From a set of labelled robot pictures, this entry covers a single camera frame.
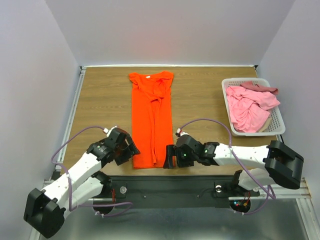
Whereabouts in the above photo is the orange t shirt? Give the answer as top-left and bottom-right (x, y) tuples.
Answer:
(129, 71), (174, 169)

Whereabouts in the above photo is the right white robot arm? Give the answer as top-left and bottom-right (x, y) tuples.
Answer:
(163, 134), (304, 195)

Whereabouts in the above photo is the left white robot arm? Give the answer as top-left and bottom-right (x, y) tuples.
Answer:
(23, 126), (140, 238)

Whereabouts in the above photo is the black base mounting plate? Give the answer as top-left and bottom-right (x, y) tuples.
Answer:
(82, 174), (261, 210)

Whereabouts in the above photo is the light pink t shirt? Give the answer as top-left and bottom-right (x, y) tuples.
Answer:
(225, 86), (280, 133)

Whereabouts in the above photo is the beige garment in basket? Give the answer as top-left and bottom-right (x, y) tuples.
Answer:
(258, 117), (272, 133)

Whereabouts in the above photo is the dusty rose t shirt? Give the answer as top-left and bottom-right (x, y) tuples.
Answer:
(240, 81), (279, 96)

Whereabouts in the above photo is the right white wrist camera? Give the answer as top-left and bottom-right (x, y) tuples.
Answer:
(175, 128), (187, 138)

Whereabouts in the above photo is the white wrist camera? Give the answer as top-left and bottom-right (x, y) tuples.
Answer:
(175, 128), (187, 138)
(102, 125), (117, 138)

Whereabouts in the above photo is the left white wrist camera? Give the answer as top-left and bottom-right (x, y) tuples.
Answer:
(102, 125), (117, 138)

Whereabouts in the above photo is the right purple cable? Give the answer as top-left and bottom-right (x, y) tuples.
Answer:
(178, 118), (277, 216)

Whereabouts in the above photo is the aluminium frame rail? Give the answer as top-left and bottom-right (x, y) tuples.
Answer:
(29, 65), (87, 240)

